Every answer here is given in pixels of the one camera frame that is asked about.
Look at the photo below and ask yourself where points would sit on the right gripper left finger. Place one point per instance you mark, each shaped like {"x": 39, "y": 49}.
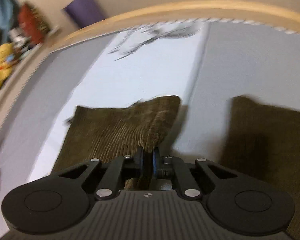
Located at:
{"x": 62, "y": 199}

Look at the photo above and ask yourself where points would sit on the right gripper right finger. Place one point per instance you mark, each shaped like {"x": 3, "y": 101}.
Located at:
{"x": 235, "y": 201}

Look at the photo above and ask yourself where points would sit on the grey printed bed sheet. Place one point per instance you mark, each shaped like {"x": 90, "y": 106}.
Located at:
{"x": 204, "y": 63}

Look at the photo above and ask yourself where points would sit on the yellow bear plush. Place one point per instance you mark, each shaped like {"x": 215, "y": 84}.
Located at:
{"x": 7, "y": 61}

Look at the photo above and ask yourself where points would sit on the wooden bed frame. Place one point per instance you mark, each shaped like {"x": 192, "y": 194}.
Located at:
{"x": 213, "y": 10}

